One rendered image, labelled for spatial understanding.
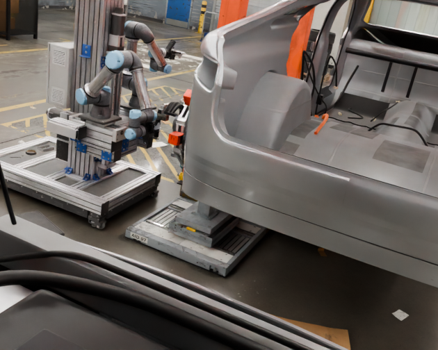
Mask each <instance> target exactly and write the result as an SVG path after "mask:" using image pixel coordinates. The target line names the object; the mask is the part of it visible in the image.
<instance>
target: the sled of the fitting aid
mask: <svg viewBox="0 0 438 350"><path fill-rule="evenodd" d="M238 222H239V217H236V216H232V217H231V218H229V219H228V220H227V221H226V222H225V223H224V224H223V225H221V226H220V227H219V228H217V229H216V230H215V231H214V232H212V234H208V233H205V232H202V231H199V230H197V229H194V228H191V227H189V226H186V225H183V224H180V223H178V222H175V219H174V220H172V221H171V222H169V227H168V232H170V233H174V234H175V235H178V236H181V237H183V238H186V239H188V240H191V241H194V242H196V243H199V244H202V245H204V246H206V247H209V248H211V247H212V246H213V245H215V244H216V243H217V242H218V241H219V240H221V239H222V238H223V237H224V236H225V235H226V234H228V232H230V231H231V230H232V229H233V228H234V227H235V226H236V225H237V224H238Z"/></svg>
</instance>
